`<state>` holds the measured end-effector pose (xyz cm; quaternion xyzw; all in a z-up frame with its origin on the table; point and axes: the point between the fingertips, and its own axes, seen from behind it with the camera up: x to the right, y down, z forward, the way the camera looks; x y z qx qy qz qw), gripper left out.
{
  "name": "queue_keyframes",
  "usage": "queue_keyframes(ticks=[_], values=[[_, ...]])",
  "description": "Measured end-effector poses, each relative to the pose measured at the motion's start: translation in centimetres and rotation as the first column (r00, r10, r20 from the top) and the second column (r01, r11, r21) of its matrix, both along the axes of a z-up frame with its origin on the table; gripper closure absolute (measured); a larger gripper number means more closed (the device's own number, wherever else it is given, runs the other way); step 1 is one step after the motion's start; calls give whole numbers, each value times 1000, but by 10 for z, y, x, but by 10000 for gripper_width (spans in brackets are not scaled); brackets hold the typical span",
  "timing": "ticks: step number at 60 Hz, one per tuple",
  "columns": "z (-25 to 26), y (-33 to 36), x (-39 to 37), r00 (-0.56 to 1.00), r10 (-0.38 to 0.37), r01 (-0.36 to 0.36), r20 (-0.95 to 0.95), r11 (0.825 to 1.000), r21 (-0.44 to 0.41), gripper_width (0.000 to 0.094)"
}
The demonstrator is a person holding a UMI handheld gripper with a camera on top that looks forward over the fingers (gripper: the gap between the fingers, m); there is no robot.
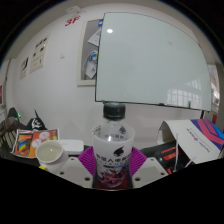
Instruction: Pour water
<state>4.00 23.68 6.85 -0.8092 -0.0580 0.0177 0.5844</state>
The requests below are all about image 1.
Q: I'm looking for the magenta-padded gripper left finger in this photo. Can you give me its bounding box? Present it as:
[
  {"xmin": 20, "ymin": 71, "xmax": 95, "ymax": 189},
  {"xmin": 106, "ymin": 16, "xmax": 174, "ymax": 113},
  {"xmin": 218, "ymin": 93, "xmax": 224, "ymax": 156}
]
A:
[{"xmin": 54, "ymin": 145, "xmax": 98, "ymax": 189}]

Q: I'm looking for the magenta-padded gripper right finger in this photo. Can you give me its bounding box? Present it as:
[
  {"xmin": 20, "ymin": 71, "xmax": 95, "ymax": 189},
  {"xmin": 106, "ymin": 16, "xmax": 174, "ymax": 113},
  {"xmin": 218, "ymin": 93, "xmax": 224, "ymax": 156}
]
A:
[{"xmin": 127, "ymin": 146, "xmax": 169, "ymax": 190}]

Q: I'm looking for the clear black-capped drink bottle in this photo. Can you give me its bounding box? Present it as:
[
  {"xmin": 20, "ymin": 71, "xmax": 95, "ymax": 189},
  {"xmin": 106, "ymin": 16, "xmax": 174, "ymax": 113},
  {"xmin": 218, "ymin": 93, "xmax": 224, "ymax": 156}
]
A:
[{"xmin": 91, "ymin": 102, "xmax": 136, "ymax": 190}]

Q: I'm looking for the red and black tool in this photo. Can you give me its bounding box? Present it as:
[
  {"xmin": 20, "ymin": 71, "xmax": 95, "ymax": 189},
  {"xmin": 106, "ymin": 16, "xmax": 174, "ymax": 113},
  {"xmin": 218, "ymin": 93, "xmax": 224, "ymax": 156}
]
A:
[{"xmin": 139, "ymin": 141, "xmax": 188, "ymax": 176}]

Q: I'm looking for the small flat white box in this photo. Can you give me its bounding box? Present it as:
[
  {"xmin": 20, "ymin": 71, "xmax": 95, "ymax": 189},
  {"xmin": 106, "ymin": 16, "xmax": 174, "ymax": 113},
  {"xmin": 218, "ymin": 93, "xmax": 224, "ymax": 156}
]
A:
[{"xmin": 56, "ymin": 139, "xmax": 85, "ymax": 156}]

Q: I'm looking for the colourful orange booklet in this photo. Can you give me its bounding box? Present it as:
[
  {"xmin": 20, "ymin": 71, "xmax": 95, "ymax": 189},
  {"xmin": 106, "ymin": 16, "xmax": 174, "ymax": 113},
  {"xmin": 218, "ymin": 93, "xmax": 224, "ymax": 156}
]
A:
[{"xmin": 11, "ymin": 128, "xmax": 60, "ymax": 159}]

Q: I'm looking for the white and blue cardboard box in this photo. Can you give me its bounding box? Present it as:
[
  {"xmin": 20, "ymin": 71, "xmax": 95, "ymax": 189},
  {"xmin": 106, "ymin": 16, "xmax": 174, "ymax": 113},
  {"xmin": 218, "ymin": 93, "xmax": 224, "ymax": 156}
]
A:
[{"xmin": 156, "ymin": 118, "xmax": 224, "ymax": 165}]

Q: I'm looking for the black skull flag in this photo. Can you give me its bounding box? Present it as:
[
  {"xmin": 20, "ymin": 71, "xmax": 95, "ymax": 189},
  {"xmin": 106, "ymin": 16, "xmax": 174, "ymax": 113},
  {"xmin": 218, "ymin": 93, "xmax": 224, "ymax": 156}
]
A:
[{"xmin": 26, "ymin": 109, "xmax": 48, "ymax": 132}]

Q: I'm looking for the dark chair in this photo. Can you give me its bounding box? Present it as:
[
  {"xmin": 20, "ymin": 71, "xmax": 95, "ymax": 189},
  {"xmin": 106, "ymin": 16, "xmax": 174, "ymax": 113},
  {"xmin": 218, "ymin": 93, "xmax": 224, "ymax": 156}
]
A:
[{"xmin": 0, "ymin": 107, "xmax": 26, "ymax": 158}]

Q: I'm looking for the large whiteboard on stand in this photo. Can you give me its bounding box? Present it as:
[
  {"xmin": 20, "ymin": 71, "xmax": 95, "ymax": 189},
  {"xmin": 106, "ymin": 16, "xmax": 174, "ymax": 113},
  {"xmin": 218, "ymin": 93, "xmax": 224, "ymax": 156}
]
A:
[{"xmin": 94, "ymin": 12, "xmax": 213, "ymax": 112}]

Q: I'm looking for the red floor number sign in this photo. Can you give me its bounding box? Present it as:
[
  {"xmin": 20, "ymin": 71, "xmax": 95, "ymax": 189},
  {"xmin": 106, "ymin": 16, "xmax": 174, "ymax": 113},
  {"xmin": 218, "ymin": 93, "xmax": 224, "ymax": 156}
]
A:
[{"xmin": 64, "ymin": 15, "xmax": 82, "ymax": 28}]

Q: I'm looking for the white mug with yellow handle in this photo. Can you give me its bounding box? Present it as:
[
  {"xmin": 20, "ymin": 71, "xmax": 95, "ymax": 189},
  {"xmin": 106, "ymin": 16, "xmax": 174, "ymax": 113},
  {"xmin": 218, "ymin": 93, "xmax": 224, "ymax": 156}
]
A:
[{"xmin": 35, "ymin": 139, "xmax": 70, "ymax": 174}]

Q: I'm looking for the small white wall poster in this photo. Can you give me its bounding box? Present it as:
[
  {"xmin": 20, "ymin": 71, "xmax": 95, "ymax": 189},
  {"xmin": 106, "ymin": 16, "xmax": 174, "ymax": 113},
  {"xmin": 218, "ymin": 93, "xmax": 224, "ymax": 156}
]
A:
[{"xmin": 19, "ymin": 56, "xmax": 30, "ymax": 80}]

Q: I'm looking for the grey wall notice board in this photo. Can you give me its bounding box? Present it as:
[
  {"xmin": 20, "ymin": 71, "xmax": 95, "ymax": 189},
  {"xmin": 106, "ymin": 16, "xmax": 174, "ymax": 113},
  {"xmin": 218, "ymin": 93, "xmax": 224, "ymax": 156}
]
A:
[{"xmin": 76, "ymin": 18, "xmax": 105, "ymax": 88}]

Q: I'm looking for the large white wall poster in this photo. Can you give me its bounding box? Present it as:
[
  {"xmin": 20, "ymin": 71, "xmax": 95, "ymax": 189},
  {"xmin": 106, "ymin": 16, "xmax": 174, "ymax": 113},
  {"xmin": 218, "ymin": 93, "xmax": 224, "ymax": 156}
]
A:
[{"xmin": 29, "ymin": 34, "xmax": 51, "ymax": 74}]

